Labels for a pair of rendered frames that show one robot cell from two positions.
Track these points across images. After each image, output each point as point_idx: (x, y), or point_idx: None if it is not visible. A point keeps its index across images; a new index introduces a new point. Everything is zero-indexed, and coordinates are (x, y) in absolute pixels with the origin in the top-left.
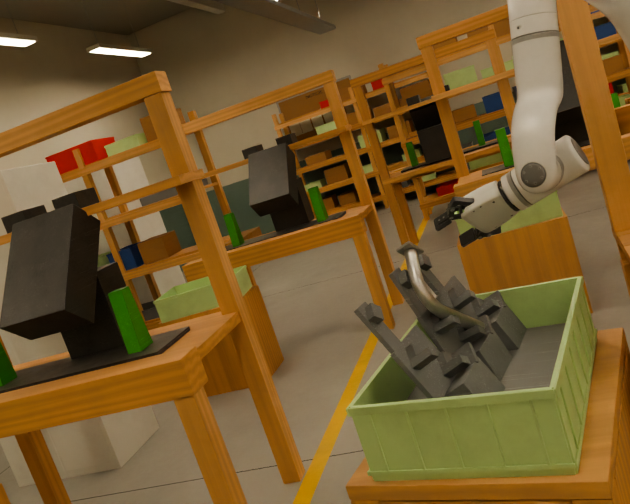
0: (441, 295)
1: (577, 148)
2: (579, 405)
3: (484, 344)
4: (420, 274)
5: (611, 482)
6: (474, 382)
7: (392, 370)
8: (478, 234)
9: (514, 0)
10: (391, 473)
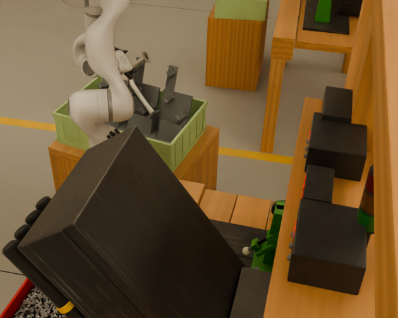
0: (158, 88)
1: (86, 65)
2: (86, 143)
3: (136, 114)
4: (132, 66)
5: (52, 151)
6: None
7: None
8: (128, 71)
9: None
10: None
